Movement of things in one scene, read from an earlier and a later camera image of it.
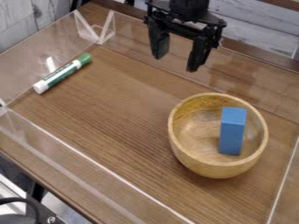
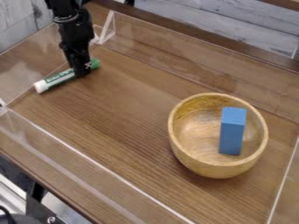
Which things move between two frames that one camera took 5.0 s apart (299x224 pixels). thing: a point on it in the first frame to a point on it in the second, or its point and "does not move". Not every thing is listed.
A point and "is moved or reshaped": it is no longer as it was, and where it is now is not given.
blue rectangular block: x=233 y=125 does not move
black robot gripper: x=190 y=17 to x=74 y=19
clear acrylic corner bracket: x=97 y=32 does not move
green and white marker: x=42 y=84 is moved or reshaped
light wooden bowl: x=194 y=133 does not move
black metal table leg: x=39 y=192 does not move
